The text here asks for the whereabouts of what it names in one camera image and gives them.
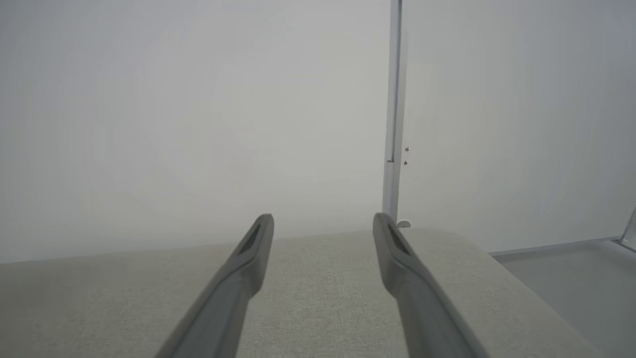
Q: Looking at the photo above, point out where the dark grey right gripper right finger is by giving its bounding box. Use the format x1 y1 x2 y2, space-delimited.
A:
373 213 490 358

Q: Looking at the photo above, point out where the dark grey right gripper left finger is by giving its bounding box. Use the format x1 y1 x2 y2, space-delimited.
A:
155 214 275 358

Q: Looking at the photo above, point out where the grey metal post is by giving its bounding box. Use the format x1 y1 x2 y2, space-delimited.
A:
382 0 403 224

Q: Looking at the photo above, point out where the metal partition frame corner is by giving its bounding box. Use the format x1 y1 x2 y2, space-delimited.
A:
619 206 636 252

